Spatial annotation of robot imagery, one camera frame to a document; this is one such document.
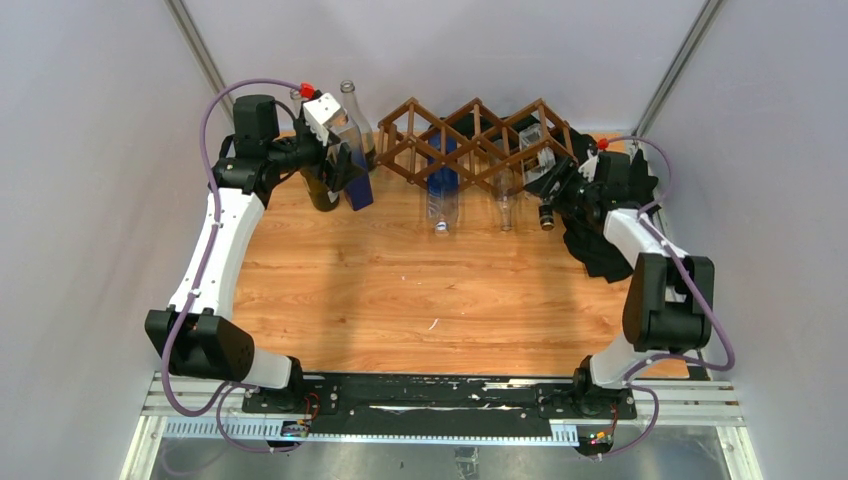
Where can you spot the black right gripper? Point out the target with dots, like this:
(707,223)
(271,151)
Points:
(564,171)

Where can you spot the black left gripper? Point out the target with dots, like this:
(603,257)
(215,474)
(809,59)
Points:
(344,169)

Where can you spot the blue labelled clear bottle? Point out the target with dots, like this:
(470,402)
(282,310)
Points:
(358,193)

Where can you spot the clear square glass bottle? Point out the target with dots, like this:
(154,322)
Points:
(535,167)

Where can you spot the dark green wine bottle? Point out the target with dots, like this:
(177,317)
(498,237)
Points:
(321,197)

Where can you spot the small clear glass bottle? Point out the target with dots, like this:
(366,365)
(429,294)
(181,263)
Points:
(504,183)

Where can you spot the clear bottle with black label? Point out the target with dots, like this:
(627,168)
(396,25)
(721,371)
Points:
(350,102)

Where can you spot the tall clear glass bottle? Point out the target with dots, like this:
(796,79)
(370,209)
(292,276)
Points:
(296,101)

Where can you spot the clear bottle with blue label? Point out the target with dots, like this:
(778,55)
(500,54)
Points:
(442,204)

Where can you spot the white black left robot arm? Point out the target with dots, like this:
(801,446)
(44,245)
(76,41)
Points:
(195,335)

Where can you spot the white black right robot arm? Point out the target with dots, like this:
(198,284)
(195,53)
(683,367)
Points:
(665,307)

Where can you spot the brown wooden wine rack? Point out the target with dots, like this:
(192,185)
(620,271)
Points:
(413,142)

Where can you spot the black cloth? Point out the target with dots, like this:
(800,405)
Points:
(625,182)

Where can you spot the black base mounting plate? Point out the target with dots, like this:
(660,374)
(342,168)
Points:
(406,405)

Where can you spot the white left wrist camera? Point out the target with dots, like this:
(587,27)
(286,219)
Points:
(320,115)

